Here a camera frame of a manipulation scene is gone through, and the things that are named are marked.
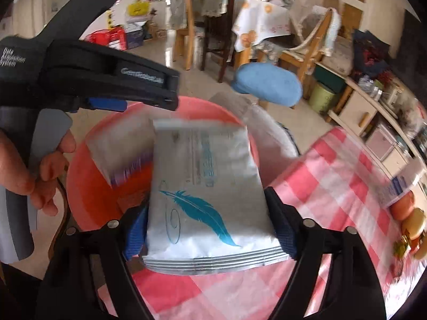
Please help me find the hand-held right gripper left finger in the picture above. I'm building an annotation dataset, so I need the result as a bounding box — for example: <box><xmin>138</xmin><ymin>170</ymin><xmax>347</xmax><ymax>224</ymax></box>
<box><xmin>35</xmin><ymin>205</ymin><xmax>157</xmax><ymax>320</ymax></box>

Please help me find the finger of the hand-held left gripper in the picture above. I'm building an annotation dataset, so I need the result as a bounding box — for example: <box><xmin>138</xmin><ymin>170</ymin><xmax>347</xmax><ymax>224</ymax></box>
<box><xmin>43</xmin><ymin>0</ymin><xmax>134</xmax><ymax>41</ymax></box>
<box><xmin>68</xmin><ymin>97</ymin><xmax>129</xmax><ymax>114</ymax></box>

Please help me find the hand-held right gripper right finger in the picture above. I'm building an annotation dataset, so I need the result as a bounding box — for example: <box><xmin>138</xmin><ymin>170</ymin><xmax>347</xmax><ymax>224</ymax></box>
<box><xmin>263</xmin><ymin>187</ymin><xmax>388</xmax><ymax>320</ymax></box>

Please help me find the red plastic basin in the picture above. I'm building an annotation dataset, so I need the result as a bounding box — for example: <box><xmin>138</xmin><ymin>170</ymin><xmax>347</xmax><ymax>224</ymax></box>
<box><xmin>66</xmin><ymin>96</ymin><xmax>267</xmax><ymax>274</ymax></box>

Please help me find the white packet purple stripe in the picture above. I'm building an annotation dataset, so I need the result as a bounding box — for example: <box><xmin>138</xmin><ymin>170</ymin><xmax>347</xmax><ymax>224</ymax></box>
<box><xmin>86</xmin><ymin>117</ymin><xmax>157</xmax><ymax>187</ymax></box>

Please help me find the white pouch blue feather print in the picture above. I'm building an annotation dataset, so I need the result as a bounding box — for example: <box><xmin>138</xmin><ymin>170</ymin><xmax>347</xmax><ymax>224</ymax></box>
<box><xmin>142</xmin><ymin>118</ymin><xmax>290</xmax><ymax>275</ymax></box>

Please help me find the person's left hand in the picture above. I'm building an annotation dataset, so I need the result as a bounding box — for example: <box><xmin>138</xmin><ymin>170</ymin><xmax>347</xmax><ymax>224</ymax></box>
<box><xmin>0</xmin><ymin>128</ymin><xmax>77</xmax><ymax>217</ymax></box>

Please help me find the red plastic crate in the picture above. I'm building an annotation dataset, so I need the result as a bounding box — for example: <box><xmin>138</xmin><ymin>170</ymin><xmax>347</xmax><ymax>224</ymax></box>
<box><xmin>83</xmin><ymin>28</ymin><xmax>127</xmax><ymax>51</ymax></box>

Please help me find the yellow bag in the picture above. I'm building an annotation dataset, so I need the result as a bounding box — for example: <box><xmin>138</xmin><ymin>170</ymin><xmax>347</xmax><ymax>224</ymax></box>
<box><xmin>126</xmin><ymin>2</ymin><xmax>151</xmax><ymax>17</ymax></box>

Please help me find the red white checked tablecloth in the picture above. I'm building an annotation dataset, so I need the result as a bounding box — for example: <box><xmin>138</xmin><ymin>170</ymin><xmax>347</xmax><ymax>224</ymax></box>
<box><xmin>133</xmin><ymin>125</ymin><xmax>427</xmax><ymax>320</ymax></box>

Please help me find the wooden chair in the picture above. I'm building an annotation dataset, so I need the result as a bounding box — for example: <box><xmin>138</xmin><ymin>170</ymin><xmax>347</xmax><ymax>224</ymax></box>
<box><xmin>278</xmin><ymin>7</ymin><xmax>341</xmax><ymax>90</ymax></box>
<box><xmin>170</xmin><ymin>0</ymin><xmax>204</xmax><ymax>70</ymax></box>

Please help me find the colourful candy wrapper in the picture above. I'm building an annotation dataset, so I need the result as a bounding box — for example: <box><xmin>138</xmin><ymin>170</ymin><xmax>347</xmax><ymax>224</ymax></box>
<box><xmin>394</xmin><ymin>235</ymin><xmax>412</xmax><ymax>259</ymax></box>

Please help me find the dark brown chair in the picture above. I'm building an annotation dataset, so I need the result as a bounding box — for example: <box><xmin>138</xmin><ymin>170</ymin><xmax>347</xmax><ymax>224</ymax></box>
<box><xmin>200</xmin><ymin>7</ymin><xmax>241</xmax><ymax>84</ymax></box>

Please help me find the red apple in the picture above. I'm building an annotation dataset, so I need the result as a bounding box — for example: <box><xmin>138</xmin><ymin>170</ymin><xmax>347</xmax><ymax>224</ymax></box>
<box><xmin>390</xmin><ymin>191</ymin><xmax>416</xmax><ymax>222</ymax></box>

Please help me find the white bottle blue label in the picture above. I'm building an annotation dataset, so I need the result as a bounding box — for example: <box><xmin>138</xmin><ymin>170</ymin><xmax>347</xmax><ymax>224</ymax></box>
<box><xmin>377</xmin><ymin>165</ymin><xmax>422</xmax><ymax>209</ymax></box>

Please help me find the yellow pear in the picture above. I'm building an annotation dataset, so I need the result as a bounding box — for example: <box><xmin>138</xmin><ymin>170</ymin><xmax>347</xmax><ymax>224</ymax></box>
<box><xmin>402</xmin><ymin>208</ymin><xmax>426</xmax><ymax>241</ymax></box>

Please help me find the pink metal case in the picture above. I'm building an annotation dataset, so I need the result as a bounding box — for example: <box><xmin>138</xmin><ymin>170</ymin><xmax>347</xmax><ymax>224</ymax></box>
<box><xmin>366</xmin><ymin>125</ymin><xmax>397</xmax><ymax>161</ymax></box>

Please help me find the green waste bin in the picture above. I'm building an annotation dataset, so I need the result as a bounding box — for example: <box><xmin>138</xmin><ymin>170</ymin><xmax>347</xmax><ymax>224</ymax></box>
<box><xmin>309</xmin><ymin>82</ymin><xmax>344</xmax><ymax>115</ymax></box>

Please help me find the white low cabinet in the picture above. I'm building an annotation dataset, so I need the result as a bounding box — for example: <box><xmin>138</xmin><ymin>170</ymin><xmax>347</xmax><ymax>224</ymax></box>
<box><xmin>325</xmin><ymin>73</ymin><xmax>427</xmax><ymax>187</ymax></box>

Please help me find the blue chair cushion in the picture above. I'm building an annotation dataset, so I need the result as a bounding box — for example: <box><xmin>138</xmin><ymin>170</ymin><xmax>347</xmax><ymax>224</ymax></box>
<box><xmin>231</xmin><ymin>63</ymin><xmax>303</xmax><ymax>107</ymax></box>

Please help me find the white cloth orange print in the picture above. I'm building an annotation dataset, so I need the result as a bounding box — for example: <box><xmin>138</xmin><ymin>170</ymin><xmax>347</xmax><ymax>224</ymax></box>
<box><xmin>233</xmin><ymin>0</ymin><xmax>292</xmax><ymax>52</ymax></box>

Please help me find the dark green box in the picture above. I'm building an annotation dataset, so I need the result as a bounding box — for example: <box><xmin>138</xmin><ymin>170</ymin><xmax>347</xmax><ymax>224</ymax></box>
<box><xmin>314</xmin><ymin>63</ymin><xmax>347</xmax><ymax>85</ymax></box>

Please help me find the pack of small glass jars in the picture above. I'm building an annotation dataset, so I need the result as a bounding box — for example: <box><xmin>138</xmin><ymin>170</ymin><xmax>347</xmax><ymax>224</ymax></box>
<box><xmin>357</xmin><ymin>75</ymin><xmax>384</xmax><ymax>97</ymax></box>

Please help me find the dark blue printed cloth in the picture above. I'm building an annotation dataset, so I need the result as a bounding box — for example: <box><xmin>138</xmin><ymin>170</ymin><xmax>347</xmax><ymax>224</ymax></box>
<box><xmin>352</xmin><ymin>29</ymin><xmax>392</xmax><ymax>75</ymax></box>

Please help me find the pale green lace cloth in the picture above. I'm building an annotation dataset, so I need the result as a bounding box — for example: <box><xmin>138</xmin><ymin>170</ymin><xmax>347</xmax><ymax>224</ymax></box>
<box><xmin>326</xmin><ymin>9</ymin><xmax>341</xmax><ymax>51</ymax></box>

